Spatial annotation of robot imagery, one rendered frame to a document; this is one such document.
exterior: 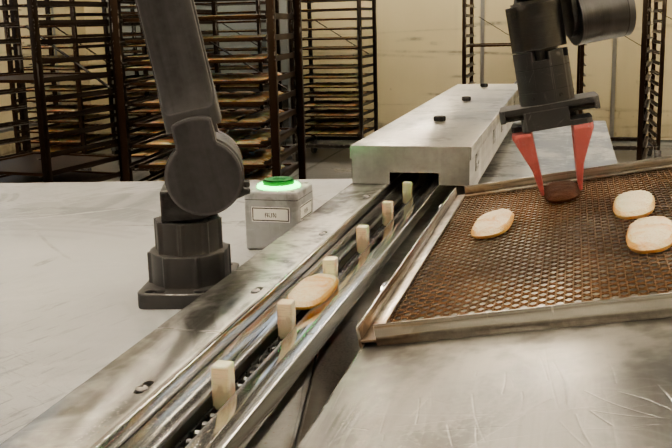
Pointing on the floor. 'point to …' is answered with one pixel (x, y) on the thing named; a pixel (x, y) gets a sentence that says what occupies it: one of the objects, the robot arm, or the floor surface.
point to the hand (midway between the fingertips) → (560, 184)
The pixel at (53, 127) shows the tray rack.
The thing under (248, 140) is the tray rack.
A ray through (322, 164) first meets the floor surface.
